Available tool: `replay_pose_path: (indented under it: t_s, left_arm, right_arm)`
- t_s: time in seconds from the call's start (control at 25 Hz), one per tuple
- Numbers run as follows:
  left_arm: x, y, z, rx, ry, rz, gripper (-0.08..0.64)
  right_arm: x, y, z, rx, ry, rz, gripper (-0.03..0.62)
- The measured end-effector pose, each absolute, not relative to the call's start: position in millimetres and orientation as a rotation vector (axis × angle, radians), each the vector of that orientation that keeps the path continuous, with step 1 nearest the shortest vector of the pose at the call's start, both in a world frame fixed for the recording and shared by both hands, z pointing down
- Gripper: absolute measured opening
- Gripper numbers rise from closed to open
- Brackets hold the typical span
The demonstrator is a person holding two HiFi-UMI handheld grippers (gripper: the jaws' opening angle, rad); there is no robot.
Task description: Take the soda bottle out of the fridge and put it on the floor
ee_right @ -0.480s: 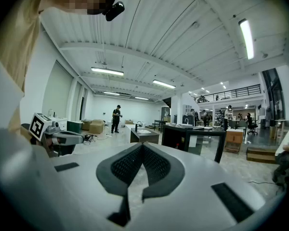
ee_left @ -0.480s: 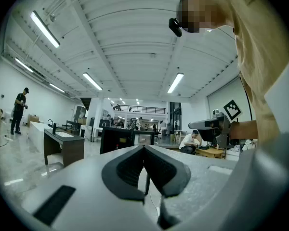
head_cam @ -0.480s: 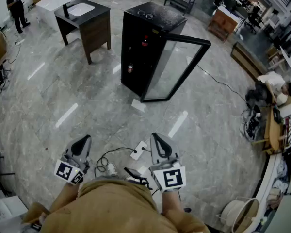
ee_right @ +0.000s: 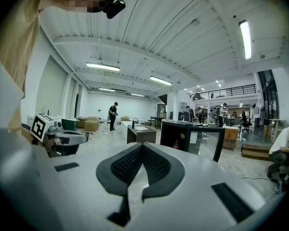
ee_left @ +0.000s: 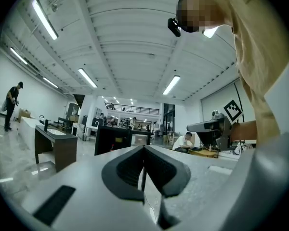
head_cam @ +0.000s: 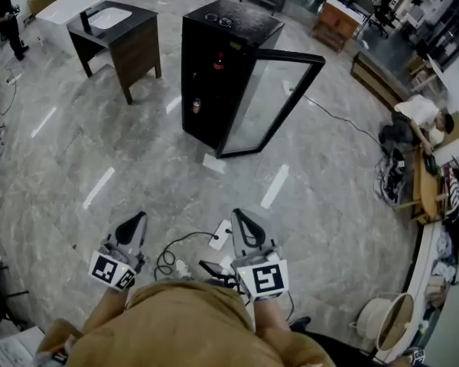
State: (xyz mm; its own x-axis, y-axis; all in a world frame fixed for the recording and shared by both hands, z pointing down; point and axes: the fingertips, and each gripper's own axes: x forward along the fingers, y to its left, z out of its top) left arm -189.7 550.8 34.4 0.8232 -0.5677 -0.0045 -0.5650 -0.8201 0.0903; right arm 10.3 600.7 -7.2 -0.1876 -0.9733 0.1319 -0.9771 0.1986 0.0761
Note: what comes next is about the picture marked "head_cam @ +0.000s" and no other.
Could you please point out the white sink basin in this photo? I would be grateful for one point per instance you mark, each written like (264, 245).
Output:
(109, 18)

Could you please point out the black office chair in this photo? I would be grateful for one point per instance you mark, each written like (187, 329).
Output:
(382, 13)

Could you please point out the dark wooden vanity cabinet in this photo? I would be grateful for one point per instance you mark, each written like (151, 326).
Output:
(134, 48)

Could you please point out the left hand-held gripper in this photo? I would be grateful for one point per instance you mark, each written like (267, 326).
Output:
(112, 268)

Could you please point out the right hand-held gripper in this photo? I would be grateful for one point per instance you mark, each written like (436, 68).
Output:
(265, 275)

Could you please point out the white power strip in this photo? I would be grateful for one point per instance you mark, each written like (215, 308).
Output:
(220, 234)

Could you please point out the white curved counter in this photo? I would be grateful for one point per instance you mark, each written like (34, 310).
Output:
(420, 266)

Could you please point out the person's left forearm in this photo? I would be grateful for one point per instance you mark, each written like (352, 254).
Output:
(105, 308)

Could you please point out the black eyeglasses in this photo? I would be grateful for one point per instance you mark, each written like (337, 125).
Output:
(225, 21)

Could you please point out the person's white shoe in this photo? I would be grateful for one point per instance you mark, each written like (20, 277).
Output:
(182, 268)

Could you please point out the black flat device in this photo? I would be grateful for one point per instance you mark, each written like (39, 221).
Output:
(216, 269)

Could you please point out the dark soda bottle red label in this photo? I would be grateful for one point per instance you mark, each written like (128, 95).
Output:
(219, 62)

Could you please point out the white counter block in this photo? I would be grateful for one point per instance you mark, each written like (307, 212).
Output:
(61, 12)

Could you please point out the person's black shoe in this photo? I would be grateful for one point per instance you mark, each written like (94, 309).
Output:
(300, 322)

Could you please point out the person's right forearm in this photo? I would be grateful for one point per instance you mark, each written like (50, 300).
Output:
(271, 314)

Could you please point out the printed paper sheet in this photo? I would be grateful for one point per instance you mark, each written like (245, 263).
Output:
(11, 348)

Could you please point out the black faucet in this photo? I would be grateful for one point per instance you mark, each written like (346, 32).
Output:
(85, 20)

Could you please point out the cardboard box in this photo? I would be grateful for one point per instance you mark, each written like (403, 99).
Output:
(41, 0)

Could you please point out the white round basket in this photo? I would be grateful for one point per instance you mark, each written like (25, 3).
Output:
(390, 321)

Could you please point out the glass fridge door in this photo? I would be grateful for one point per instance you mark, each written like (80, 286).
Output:
(267, 101)

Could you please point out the person's black trousers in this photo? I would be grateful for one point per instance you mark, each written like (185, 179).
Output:
(340, 348)

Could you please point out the light wooden cabinet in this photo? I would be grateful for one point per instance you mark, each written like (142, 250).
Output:
(336, 23)

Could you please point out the soda can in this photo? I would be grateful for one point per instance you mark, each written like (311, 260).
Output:
(196, 106)

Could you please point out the black fridge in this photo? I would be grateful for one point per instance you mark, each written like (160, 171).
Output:
(206, 71)

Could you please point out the white paper sheet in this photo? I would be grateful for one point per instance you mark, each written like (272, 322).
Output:
(214, 163)

